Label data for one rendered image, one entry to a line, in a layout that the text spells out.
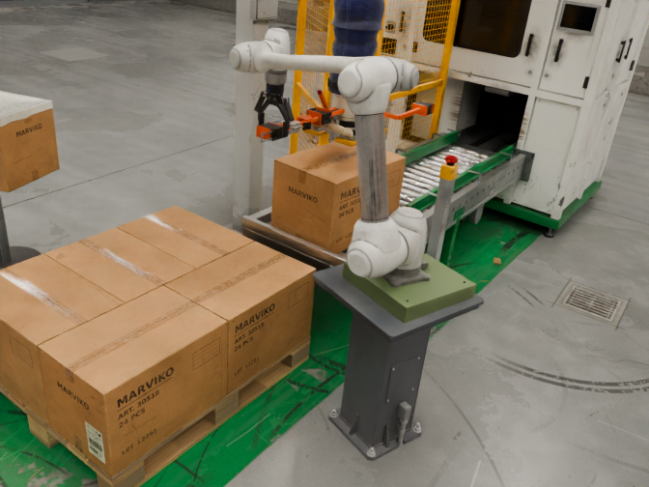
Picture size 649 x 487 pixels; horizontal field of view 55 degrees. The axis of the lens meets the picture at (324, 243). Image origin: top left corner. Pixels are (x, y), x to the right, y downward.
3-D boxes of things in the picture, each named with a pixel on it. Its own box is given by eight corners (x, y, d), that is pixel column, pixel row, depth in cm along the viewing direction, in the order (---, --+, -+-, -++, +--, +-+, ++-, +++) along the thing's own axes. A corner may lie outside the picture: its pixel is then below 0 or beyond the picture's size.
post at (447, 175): (416, 323, 360) (447, 160, 313) (427, 328, 356) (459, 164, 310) (410, 329, 355) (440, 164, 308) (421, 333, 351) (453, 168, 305)
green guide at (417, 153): (445, 137, 499) (447, 127, 495) (457, 140, 494) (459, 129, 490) (328, 189, 382) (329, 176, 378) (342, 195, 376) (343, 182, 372)
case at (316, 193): (341, 201, 370) (348, 136, 351) (396, 223, 348) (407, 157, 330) (270, 230, 328) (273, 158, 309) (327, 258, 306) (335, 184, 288)
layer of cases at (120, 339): (177, 266, 366) (175, 205, 347) (310, 335, 316) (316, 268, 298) (-28, 361, 278) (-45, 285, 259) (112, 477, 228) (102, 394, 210)
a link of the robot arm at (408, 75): (384, 50, 223) (362, 53, 214) (428, 57, 213) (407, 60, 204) (380, 87, 229) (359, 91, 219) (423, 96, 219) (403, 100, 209)
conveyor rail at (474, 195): (514, 177, 475) (520, 153, 466) (521, 178, 473) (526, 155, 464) (341, 293, 306) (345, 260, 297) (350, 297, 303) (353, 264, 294)
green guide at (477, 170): (508, 155, 472) (511, 144, 468) (522, 158, 467) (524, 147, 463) (403, 217, 355) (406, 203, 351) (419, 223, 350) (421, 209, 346)
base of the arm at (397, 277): (439, 278, 245) (441, 266, 243) (393, 288, 235) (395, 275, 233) (412, 257, 259) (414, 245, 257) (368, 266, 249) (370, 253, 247)
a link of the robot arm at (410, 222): (430, 261, 245) (439, 211, 235) (405, 276, 232) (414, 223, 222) (395, 246, 254) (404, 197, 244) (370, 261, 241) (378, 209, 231)
